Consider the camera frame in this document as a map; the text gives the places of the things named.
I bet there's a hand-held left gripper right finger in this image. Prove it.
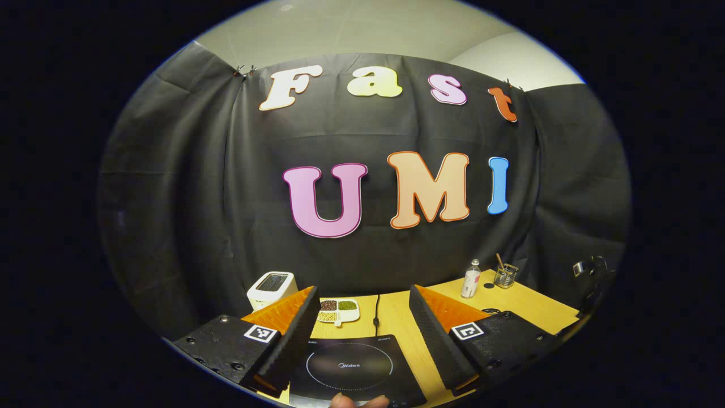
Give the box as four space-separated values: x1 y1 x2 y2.
408 283 567 397

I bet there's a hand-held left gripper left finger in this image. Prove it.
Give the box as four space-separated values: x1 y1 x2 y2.
170 285 321 398

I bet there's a black induction cooktop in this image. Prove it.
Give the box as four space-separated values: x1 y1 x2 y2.
289 334 428 408

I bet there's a white divided bean dish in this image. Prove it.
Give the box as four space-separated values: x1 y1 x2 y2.
317 298 361 328

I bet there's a white toaster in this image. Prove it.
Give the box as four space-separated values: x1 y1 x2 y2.
246 271 298 311

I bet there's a clear plastic bottle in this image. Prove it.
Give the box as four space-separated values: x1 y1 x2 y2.
460 259 482 299

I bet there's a clear glass cup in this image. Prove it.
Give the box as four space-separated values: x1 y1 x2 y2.
494 263 519 290

